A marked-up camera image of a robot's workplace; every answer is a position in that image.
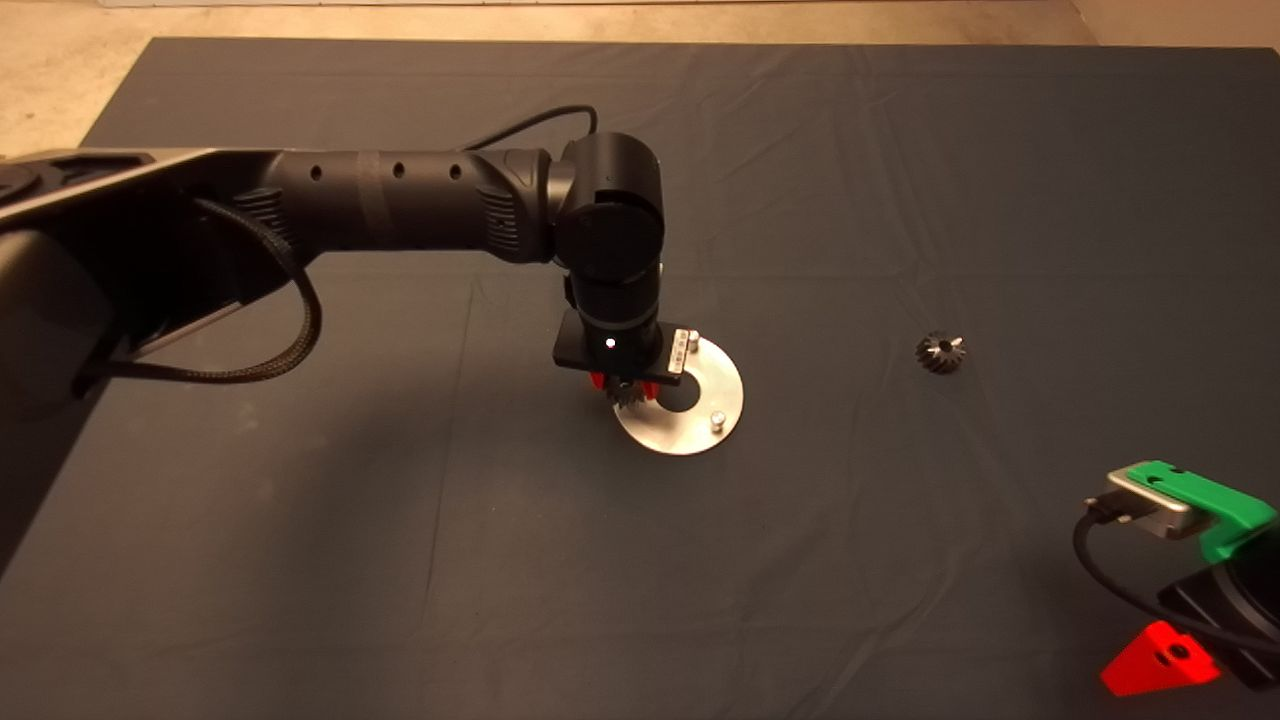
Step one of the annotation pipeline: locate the left thin black camera cable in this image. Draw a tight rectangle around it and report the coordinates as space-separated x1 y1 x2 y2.
464 105 600 152

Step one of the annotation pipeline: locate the right black camera cable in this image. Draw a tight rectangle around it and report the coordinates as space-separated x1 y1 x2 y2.
1072 490 1280 658

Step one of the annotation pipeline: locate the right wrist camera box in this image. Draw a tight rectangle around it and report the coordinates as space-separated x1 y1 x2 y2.
1106 470 1217 541

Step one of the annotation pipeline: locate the right green camera mount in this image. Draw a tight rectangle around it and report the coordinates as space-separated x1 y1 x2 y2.
1128 459 1280 564

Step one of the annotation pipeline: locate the round metal carrier plate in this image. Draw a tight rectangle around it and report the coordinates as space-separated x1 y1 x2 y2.
612 331 746 458

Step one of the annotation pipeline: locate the dark bevel gear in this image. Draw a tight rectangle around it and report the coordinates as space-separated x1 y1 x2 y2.
915 331 968 377

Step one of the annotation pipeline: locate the dark grey table cloth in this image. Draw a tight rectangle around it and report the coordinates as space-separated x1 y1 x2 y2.
0 37 1280 720

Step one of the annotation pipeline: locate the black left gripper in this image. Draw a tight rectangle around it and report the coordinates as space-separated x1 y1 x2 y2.
551 309 692 400

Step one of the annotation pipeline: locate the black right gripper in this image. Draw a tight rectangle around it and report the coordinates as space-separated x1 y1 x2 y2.
1099 537 1280 698

